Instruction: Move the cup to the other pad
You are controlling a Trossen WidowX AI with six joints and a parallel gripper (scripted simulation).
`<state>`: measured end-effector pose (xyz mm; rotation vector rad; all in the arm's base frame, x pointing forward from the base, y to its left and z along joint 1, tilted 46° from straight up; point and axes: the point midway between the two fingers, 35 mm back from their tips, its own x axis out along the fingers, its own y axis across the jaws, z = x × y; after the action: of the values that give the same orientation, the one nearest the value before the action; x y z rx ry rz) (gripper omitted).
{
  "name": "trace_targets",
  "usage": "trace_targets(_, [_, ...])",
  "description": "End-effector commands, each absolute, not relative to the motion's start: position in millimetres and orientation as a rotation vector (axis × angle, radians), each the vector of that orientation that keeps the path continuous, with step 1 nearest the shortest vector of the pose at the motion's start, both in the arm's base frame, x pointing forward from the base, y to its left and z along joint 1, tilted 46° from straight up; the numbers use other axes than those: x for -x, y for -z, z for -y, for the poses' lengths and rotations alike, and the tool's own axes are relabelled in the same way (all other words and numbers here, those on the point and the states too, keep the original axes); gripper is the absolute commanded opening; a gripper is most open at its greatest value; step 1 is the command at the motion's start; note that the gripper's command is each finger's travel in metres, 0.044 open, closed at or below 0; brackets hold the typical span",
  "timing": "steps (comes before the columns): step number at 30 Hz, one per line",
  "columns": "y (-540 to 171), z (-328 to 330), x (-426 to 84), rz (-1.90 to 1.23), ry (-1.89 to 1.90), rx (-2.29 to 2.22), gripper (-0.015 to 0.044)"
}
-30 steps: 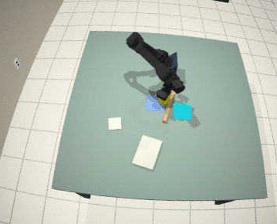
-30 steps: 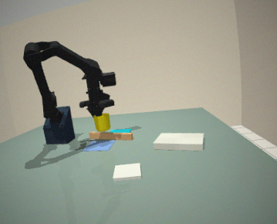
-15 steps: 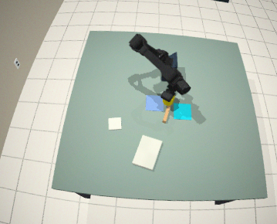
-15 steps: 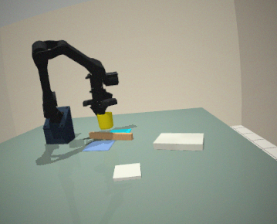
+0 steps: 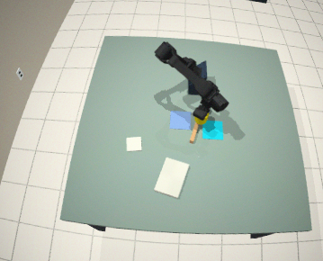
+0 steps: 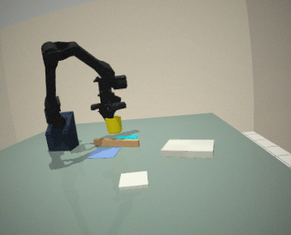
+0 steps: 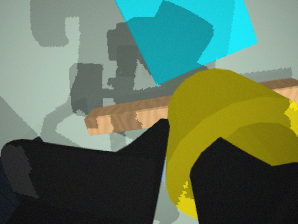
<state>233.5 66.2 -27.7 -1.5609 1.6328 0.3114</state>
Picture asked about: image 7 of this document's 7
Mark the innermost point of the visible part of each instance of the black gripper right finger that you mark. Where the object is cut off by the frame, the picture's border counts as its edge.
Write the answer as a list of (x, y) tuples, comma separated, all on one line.
[(232, 187)]

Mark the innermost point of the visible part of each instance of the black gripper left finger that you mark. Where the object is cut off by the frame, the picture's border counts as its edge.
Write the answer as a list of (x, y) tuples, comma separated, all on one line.
[(123, 184)]

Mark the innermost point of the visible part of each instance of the tan wooden plank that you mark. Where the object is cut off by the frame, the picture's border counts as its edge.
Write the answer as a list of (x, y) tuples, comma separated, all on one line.
[(143, 114)]

